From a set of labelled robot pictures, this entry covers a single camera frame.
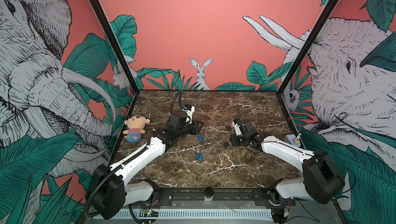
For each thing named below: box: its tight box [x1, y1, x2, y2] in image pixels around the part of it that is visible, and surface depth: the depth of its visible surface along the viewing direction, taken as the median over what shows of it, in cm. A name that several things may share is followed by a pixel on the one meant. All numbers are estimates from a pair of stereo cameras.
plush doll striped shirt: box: [122, 115, 151, 143], surface depth 95 cm
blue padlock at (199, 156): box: [195, 152, 204, 161], surface depth 89 cm
